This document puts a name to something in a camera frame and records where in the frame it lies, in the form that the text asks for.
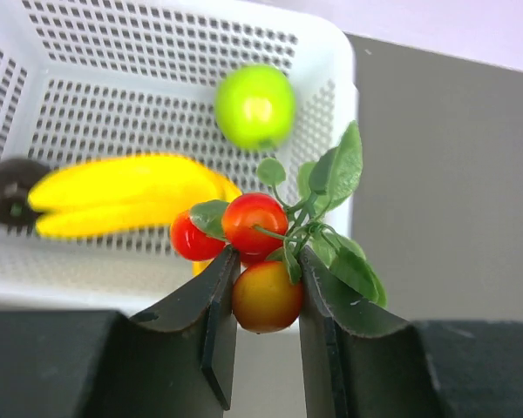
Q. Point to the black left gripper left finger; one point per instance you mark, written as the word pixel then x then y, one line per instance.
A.
pixel 173 359

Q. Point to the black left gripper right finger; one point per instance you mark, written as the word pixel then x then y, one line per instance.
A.
pixel 359 360

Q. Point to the red cherry sprig with leaves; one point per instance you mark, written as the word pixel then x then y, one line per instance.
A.
pixel 269 235

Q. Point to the yellow banana bunch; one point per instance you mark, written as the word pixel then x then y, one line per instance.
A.
pixel 117 194

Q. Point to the dark purple plum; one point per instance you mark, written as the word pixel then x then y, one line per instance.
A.
pixel 17 177

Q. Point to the green apple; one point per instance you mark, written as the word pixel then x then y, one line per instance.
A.
pixel 254 107

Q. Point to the white perforated plastic basket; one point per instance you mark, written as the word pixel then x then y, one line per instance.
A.
pixel 81 80

